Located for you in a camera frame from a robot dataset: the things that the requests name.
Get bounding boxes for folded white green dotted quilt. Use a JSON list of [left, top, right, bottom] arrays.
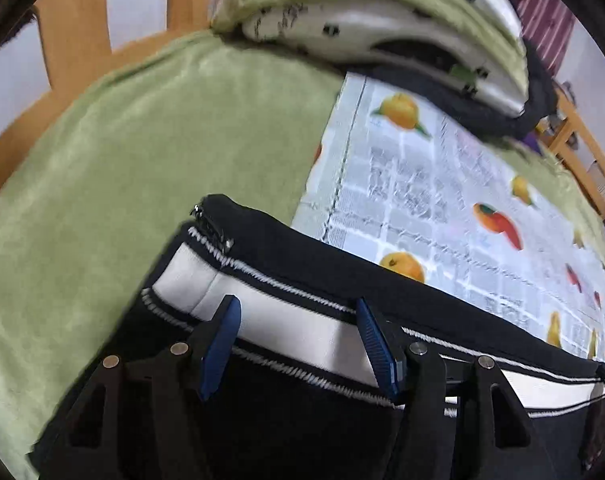
[[210, 0, 530, 118]]

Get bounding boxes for black clothes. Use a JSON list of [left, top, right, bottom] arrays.
[[342, 40, 558, 138]]

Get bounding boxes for fruit printed cloth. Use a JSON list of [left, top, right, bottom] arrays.
[[291, 72, 605, 366]]

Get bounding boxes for black pants with white waistband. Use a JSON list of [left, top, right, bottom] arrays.
[[27, 194, 605, 480]]

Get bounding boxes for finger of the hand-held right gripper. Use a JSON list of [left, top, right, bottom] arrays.
[[579, 362, 605, 466]]

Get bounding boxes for green blanket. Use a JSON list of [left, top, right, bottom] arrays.
[[0, 30, 605, 480]]

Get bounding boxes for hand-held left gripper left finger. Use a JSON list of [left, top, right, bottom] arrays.
[[37, 295, 243, 480]]

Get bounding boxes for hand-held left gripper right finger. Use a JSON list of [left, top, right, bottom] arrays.
[[356, 297, 548, 480]]

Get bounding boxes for striped curtain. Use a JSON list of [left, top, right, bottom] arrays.
[[485, 0, 578, 78]]

